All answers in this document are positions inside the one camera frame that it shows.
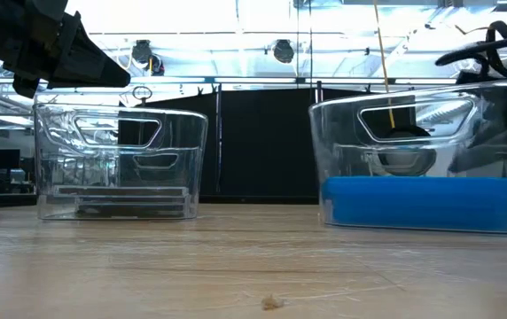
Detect small brown crumb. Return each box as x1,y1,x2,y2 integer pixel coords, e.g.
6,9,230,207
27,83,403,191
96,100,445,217
261,295,287,312

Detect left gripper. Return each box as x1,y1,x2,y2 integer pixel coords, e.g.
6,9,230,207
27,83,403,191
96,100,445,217
0,0,131,99

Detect yellow cable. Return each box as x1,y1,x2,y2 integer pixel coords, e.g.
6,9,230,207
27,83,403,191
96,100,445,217
371,0,397,129

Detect black backdrop panel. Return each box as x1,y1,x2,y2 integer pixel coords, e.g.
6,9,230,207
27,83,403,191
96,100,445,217
137,86,414,200

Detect clear plastic bin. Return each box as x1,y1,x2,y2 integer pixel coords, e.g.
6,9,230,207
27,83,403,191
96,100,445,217
308,79,507,236
33,102,209,222

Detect white camera cylinder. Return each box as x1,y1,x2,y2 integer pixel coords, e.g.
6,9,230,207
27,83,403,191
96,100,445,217
375,125,439,177

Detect blue jewel case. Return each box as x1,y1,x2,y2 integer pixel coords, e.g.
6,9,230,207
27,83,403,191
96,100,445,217
324,194,507,214
326,212,507,233
322,175,507,197

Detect metal ring stand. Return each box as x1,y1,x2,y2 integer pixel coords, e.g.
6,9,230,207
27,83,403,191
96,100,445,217
131,85,153,107

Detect black monitor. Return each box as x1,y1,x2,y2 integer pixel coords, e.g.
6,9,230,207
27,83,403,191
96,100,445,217
0,149,21,171

